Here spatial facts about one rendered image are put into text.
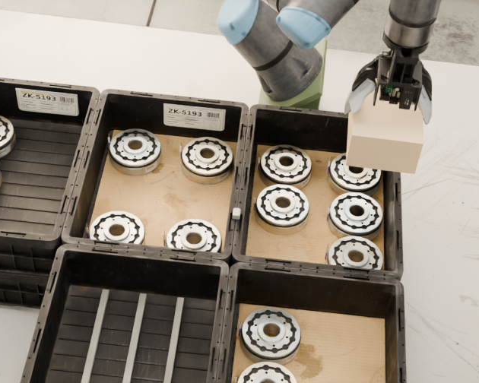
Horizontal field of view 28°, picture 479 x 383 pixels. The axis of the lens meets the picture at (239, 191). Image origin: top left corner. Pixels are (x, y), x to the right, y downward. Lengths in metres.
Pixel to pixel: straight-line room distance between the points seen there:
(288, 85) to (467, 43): 1.67
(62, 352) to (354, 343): 0.50
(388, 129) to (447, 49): 2.01
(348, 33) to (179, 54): 1.34
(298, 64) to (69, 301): 0.74
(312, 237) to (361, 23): 1.93
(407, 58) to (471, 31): 2.24
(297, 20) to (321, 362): 0.59
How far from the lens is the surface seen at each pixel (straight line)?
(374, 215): 1.85
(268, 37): 2.05
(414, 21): 1.48
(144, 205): 1.86
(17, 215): 1.87
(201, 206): 1.86
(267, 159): 1.91
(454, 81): 2.41
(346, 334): 1.71
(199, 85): 2.29
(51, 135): 2.00
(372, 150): 1.64
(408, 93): 1.56
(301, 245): 1.81
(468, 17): 3.81
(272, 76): 2.09
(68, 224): 1.71
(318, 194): 1.90
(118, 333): 1.69
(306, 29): 1.46
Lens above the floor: 2.24
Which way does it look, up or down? 49 degrees down
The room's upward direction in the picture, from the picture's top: 5 degrees clockwise
